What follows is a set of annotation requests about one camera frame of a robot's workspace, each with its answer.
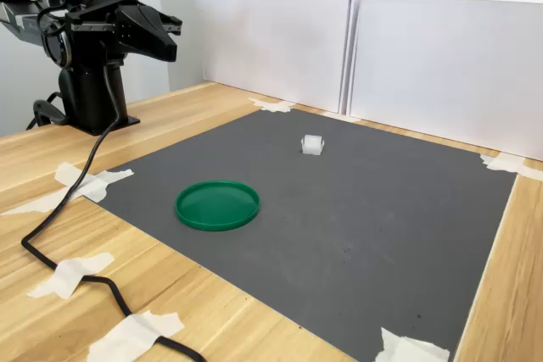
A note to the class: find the round green lid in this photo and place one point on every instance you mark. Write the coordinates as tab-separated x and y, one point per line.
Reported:
216	207

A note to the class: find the white tape piece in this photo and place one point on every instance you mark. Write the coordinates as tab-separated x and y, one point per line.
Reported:
70	273
407	349
509	165
271	104
127	336
97	186

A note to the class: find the white partition board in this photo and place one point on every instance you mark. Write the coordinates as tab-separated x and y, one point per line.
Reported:
271	40
445	74

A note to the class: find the dark grey mat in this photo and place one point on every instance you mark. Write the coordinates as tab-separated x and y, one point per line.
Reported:
339	230

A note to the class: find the black table clamp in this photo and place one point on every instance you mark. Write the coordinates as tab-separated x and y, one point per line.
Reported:
42	109

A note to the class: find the small white plastic terminal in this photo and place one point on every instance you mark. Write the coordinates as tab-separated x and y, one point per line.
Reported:
311	145

